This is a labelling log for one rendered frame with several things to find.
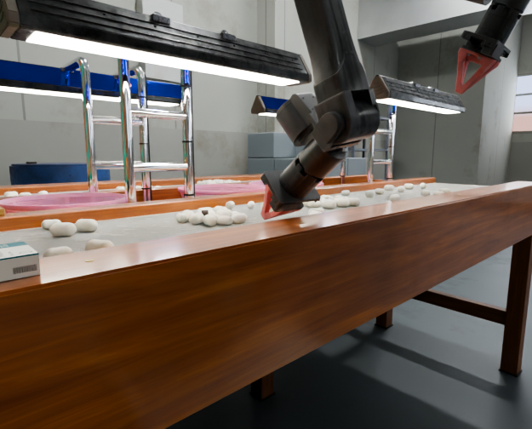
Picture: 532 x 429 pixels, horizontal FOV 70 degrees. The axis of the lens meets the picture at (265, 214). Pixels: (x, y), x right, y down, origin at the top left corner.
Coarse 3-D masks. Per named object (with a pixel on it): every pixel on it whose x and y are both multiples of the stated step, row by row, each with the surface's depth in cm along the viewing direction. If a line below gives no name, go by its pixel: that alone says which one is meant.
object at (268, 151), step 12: (276, 132) 350; (252, 144) 367; (264, 144) 356; (276, 144) 351; (288, 144) 363; (252, 156) 369; (264, 156) 358; (276, 156) 353; (288, 156) 365; (252, 168) 370; (264, 168) 359; (276, 168) 349; (336, 168) 363; (348, 168) 379; (360, 168) 395
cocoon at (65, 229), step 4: (56, 224) 60; (60, 224) 60; (64, 224) 60; (68, 224) 60; (72, 224) 61; (52, 228) 60; (56, 228) 60; (60, 228) 60; (64, 228) 60; (68, 228) 60; (72, 228) 60; (76, 228) 61; (52, 232) 60; (56, 232) 60; (60, 232) 60; (64, 232) 60; (68, 232) 60; (72, 232) 60; (56, 236) 60; (60, 236) 60; (64, 236) 60; (68, 236) 61
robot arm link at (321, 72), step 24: (312, 0) 51; (336, 0) 51; (312, 24) 52; (336, 24) 51; (312, 48) 53; (336, 48) 51; (312, 72) 54; (336, 72) 50; (360, 72) 52; (336, 96) 51; (360, 96) 54; (360, 120) 51; (336, 144) 53
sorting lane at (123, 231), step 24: (360, 192) 130; (384, 192) 130; (408, 192) 130; (432, 192) 130; (144, 216) 80; (168, 216) 80; (288, 216) 80; (0, 240) 58; (24, 240) 58; (48, 240) 58; (72, 240) 58; (120, 240) 58; (144, 240) 58
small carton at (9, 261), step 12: (0, 252) 33; (12, 252) 33; (24, 252) 33; (36, 252) 33; (0, 264) 31; (12, 264) 32; (24, 264) 32; (36, 264) 33; (0, 276) 31; (12, 276) 32; (24, 276) 32
